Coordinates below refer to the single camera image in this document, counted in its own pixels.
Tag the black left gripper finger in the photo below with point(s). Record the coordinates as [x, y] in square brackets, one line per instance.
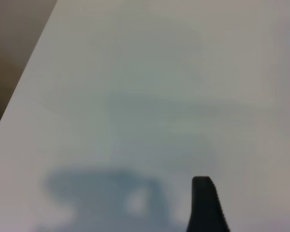
[205, 207]

